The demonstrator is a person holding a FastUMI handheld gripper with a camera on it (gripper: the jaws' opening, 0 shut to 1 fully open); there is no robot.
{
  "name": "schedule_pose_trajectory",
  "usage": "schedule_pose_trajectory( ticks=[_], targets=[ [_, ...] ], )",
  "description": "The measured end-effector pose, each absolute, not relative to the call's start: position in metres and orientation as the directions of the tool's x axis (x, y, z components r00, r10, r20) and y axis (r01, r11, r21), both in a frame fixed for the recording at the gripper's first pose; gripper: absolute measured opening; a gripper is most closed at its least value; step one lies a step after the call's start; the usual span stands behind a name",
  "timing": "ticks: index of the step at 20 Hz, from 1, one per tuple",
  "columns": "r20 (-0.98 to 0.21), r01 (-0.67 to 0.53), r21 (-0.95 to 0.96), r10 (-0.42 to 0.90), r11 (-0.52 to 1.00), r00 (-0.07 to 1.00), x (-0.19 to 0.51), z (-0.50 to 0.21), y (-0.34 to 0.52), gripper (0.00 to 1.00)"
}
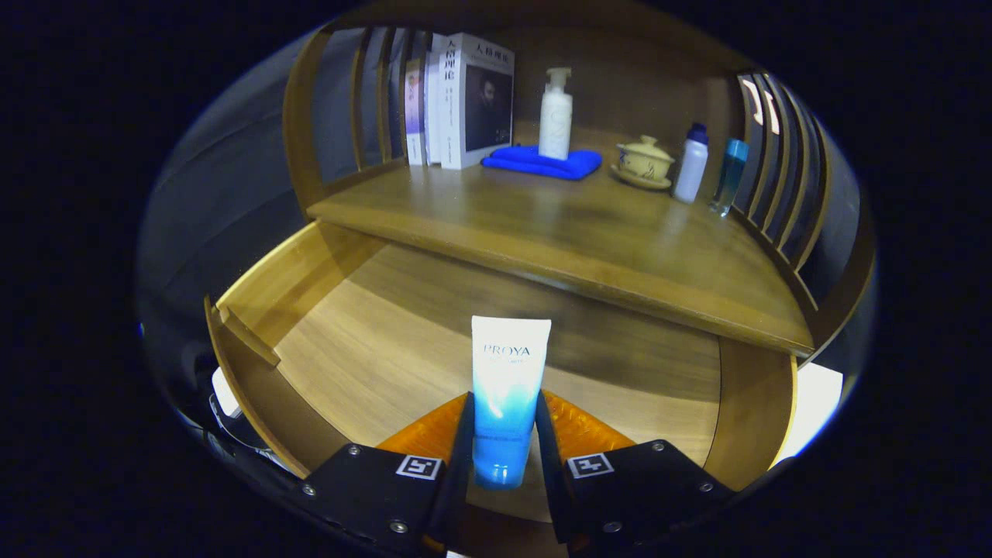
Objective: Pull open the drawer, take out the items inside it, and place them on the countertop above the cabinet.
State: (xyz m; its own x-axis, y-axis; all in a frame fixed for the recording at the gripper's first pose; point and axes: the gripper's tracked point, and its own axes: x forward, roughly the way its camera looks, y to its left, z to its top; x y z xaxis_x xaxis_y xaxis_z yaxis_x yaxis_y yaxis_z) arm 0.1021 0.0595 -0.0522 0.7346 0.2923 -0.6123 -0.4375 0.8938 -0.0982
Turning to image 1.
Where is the white filing cabinet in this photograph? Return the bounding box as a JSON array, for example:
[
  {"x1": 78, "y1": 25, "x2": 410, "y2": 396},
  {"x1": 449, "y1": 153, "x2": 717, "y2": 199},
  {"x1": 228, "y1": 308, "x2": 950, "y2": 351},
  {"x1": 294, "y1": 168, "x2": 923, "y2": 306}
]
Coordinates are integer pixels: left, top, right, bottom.
[{"x1": 771, "y1": 363, "x2": 844, "y2": 470}]

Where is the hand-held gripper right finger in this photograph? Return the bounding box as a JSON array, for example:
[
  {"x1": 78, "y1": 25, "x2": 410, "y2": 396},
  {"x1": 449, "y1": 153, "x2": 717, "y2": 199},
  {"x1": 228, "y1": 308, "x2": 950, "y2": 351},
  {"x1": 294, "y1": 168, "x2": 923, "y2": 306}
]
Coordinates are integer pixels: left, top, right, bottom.
[{"x1": 535, "y1": 390, "x2": 737, "y2": 555}]

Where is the wooden countertop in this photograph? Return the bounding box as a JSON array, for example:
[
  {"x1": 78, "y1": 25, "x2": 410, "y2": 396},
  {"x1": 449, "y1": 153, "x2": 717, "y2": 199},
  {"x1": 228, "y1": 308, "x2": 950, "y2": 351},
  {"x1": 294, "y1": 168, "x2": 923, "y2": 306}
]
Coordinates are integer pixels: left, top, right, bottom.
[{"x1": 306, "y1": 120, "x2": 815, "y2": 359}]

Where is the blue folded cloth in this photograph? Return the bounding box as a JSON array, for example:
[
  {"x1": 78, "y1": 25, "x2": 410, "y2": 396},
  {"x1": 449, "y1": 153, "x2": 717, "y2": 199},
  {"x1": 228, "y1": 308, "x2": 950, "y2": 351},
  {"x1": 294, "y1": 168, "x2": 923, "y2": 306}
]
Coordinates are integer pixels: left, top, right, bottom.
[{"x1": 480, "y1": 145, "x2": 604, "y2": 181}]

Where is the yellow lidded teacup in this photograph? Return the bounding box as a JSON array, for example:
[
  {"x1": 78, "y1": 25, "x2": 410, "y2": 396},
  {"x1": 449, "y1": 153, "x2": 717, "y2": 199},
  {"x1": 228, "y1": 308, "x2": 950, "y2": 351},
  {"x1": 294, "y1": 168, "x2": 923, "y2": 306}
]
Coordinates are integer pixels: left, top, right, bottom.
[{"x1": 618, "y1": 135, "x2": 675, "y2": 181}]

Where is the purple book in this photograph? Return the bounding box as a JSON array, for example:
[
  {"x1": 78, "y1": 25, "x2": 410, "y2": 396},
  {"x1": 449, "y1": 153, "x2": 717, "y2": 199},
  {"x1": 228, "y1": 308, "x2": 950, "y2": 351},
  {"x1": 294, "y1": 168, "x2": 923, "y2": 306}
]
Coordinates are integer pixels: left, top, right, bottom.
[{"x1": 405, "y1": 58, "x2": 429, "y2": 166}]

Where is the wooden cabinet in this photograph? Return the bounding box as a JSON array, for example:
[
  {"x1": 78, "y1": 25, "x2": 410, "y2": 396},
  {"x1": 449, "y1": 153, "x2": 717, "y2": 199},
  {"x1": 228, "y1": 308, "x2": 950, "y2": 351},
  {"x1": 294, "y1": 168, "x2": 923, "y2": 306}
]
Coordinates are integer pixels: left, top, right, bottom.
[{"x1": 283, "y1": 0, "x2": 877, "y2": 365}]

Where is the clear blue bottle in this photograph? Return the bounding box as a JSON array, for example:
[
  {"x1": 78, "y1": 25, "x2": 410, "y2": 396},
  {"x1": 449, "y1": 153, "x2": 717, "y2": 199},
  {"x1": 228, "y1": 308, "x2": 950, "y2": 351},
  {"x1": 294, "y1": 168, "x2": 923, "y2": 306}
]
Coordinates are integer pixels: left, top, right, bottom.
[{"x1": 710, "y1": 138, "x2": 749, "y2": 217}]

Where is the blue and white tube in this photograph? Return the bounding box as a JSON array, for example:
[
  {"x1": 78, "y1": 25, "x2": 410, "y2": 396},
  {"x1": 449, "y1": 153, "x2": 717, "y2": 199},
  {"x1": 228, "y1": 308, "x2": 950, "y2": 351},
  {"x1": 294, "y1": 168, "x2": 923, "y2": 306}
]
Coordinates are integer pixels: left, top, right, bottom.
[{"x1": 470, "y1": 315, "x2": 553, "y2": 491}]

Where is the white book with portrait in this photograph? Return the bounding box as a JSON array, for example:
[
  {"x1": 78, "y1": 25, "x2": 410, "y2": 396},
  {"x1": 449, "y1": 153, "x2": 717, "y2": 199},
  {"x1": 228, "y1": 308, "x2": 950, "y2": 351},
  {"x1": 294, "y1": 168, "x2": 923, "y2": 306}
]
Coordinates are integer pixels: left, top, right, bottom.
[{"x1": 438, "y1": 33, "x2": 516, "y2": 171}]

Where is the white plastic device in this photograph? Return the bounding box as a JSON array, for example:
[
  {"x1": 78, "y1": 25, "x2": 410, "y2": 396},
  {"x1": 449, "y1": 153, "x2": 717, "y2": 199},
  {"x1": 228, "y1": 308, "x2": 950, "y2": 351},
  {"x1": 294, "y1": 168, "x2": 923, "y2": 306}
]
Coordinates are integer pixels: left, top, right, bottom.
[{"x1": 211, "y1": 367, "x2": 243, "y2": 419}]

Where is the wooden drawer with black knob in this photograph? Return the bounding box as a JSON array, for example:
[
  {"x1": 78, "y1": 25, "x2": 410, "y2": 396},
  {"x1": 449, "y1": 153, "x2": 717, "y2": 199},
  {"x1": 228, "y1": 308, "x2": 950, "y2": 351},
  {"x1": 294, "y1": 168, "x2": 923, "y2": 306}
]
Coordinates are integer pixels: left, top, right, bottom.
[{"x1": 203, "y1": 219, "x2": 799, "y2": 524}]

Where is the thin white book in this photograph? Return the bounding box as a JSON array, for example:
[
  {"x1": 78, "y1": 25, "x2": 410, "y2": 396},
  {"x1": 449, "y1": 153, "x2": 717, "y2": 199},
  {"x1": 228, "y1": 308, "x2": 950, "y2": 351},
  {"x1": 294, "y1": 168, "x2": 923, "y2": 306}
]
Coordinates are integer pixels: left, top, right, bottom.
[{"x1": 425, "y1": 35, "x2": 446, "y2": 166}]

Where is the yellow saucer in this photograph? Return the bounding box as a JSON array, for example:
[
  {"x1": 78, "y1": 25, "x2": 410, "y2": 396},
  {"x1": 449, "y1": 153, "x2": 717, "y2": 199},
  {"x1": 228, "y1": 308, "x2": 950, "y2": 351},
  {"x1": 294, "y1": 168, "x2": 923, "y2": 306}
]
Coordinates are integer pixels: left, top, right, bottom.
[{"x1": 610, "y1": 164, "x2": 673, "y2": 191}]

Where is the white pump bottle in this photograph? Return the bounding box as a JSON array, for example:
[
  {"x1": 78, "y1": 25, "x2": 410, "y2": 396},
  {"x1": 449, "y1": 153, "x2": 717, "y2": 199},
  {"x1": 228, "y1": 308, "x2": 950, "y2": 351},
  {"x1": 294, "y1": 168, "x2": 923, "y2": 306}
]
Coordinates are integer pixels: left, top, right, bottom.
[{"x1": 538, "y1": 67, "x2": 574, "y2": 161}]

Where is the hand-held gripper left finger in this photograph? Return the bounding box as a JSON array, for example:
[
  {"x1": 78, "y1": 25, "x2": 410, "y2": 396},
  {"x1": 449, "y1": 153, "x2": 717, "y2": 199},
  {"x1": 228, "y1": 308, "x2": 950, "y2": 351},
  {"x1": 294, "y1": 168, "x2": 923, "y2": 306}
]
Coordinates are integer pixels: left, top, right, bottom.
[{"x1": 298, "y1": 391, "x2": 475, "y2": 555}]

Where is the white bottle with blue cap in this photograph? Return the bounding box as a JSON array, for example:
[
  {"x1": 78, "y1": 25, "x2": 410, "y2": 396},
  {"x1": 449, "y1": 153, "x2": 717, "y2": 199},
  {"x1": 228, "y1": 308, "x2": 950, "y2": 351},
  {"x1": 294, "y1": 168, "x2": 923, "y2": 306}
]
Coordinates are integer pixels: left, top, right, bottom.
[{"x1": 672, "y1": 122, "x2": 710, "y2": 204}]

